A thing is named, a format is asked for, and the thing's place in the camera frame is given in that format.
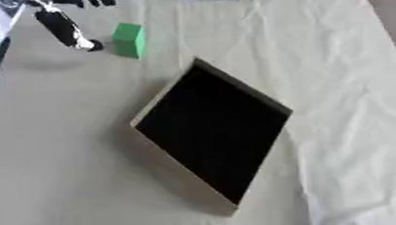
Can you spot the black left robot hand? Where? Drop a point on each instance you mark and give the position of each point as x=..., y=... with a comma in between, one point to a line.
x=59, y=25

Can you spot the green rectangular block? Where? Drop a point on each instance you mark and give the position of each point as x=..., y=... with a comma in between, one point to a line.
x=128, y=40

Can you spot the tan cardboard box black inside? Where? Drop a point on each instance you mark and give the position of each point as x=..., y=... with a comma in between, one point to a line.
x=213, y=126

